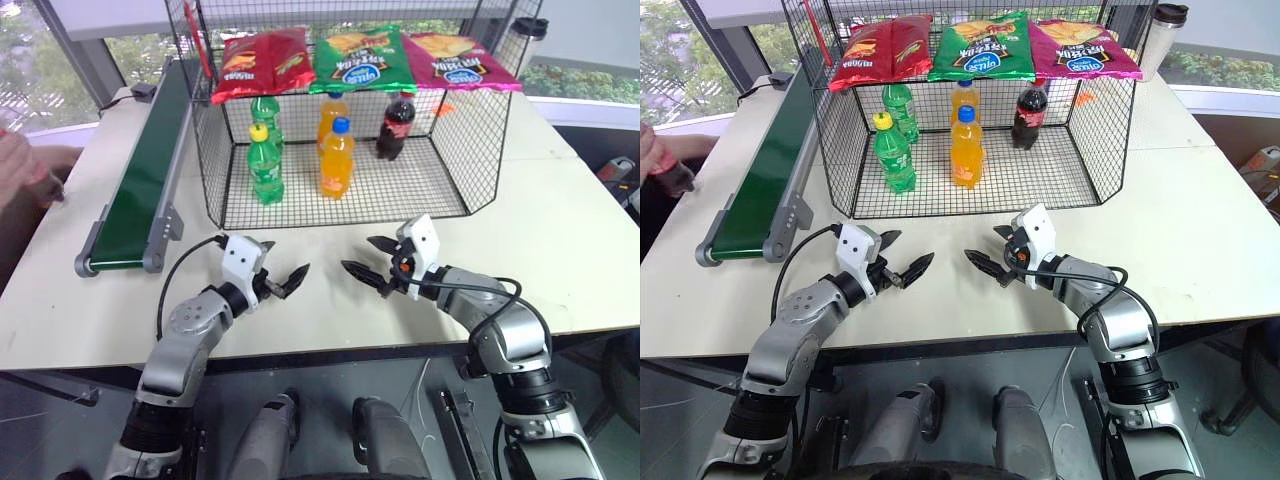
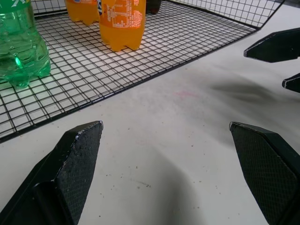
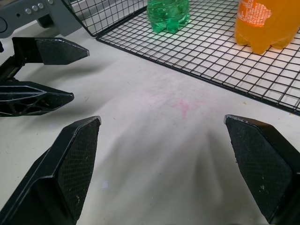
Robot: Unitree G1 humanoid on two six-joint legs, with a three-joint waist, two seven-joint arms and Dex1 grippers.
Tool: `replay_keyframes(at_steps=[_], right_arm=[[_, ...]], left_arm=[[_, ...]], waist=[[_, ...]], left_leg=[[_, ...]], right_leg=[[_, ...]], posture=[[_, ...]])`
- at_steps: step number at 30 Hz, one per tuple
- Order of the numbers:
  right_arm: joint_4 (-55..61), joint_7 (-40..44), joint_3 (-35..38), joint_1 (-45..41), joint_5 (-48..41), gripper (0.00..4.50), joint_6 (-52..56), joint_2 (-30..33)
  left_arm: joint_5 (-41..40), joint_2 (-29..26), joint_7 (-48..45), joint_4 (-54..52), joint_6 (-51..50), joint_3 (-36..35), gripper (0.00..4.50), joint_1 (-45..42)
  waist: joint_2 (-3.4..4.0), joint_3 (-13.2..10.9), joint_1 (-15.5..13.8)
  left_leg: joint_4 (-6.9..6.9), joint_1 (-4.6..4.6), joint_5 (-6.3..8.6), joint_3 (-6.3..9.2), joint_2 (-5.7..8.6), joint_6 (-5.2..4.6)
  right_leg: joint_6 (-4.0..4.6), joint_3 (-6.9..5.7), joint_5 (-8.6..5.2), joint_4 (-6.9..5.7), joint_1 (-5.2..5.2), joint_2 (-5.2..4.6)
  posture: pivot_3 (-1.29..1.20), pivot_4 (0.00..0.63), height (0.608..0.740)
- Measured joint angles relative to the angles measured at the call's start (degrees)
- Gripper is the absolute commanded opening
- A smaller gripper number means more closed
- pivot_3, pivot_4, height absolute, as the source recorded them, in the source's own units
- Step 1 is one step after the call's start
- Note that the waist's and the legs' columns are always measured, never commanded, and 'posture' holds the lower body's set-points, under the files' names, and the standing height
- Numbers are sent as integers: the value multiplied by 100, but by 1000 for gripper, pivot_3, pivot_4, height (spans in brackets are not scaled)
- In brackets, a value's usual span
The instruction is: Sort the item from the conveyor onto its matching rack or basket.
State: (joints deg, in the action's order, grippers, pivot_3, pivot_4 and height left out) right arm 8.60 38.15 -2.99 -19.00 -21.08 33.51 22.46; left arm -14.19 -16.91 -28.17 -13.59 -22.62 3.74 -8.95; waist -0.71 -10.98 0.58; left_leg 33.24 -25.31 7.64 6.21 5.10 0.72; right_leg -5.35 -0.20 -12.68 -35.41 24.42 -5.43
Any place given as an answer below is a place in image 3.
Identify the orange plastic soda bottle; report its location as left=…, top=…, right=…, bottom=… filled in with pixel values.
left=234, top=0, right=300, bottom=55

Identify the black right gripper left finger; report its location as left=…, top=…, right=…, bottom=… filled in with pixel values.
left=0, top=115, right=102, bottom=225

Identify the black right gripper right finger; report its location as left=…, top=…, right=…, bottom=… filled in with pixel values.
left=224, top=114, right=300, bottom=225

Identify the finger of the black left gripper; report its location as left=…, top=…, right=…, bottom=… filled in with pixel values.
left=11, top=37, right=90, bottom=66
left=0, top=81, right=75, bottom=117

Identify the green plastic soda bottle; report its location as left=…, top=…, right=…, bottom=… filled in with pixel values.
left=146, top=0, right=190, bottom=34

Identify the black wire basket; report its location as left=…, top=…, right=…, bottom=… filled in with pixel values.
left=61, top=0, right=300, bottom=115

